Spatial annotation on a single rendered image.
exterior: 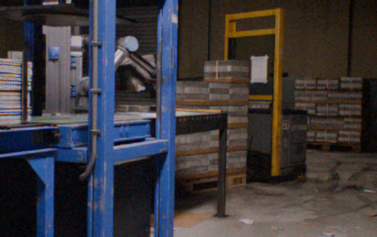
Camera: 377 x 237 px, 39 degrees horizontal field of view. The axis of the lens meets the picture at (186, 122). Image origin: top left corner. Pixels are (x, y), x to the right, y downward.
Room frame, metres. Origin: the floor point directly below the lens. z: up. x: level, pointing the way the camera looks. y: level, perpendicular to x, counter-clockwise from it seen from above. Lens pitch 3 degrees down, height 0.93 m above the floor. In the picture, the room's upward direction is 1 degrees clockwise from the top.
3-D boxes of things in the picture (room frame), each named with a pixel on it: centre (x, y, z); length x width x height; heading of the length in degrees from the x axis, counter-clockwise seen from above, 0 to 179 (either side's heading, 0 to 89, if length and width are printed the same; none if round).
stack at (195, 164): (5.02, 0.11, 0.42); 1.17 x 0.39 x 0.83; 135
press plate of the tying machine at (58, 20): (2.64, 0.63, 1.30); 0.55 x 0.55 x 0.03; 66
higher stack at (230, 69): (5.54, -0.40, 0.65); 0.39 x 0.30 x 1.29; 45
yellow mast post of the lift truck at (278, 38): (5.61, -0.94, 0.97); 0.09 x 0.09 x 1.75; 45
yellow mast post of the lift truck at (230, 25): (6.08, -0.48, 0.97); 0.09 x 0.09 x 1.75; 45
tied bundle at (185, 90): (5.12, 0.02, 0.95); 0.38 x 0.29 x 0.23; 46
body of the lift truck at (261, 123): (6.11, -0.97, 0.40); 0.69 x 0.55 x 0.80; 45
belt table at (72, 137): (2.64, 0.63, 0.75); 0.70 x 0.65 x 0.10; 156
